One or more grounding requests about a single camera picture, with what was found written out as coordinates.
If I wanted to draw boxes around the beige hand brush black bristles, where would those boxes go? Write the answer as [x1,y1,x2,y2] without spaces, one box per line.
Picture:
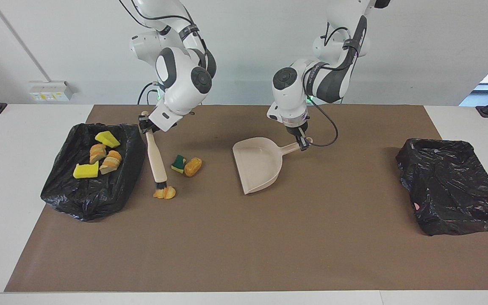
[141,111,169,190]

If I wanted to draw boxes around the beige plastic dustpan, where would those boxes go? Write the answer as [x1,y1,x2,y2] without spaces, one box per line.
[232,137,313,195]

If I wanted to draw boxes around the pale beige bread chunk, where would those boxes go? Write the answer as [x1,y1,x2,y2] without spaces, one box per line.
[99,150,123,175]

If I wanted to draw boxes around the orange striped croissant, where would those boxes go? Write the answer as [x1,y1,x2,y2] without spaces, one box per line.
[153,186,177,200]
[89,144,107,165]

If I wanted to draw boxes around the yellow notched sponge piece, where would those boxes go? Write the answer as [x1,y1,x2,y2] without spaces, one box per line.
[73,161,100,180]

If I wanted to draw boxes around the black bag-lined bin pink spot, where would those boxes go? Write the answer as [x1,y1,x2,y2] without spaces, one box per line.
[395,138,488,237]

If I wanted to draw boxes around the green and yellow sponge piece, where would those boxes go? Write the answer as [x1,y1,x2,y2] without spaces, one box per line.
[171,154,188,174]

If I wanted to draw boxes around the brown oval bread roll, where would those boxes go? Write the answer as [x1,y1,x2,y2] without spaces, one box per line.
[184,157,203,177]

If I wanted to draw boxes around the brown table mat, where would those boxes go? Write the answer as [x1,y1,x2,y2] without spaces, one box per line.
[5,105,488,293]

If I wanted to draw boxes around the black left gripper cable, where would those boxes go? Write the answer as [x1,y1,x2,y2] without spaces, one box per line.
[305,25,369,148]

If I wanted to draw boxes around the black right base cable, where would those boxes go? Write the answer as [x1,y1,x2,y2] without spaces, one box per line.
[137,82,161,105]

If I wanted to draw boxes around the white wall socket box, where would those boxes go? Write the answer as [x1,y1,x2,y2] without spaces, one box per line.
[28,80,75,102]

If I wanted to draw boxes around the white wall conduit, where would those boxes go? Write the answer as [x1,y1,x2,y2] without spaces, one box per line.
[0,0,54,83]

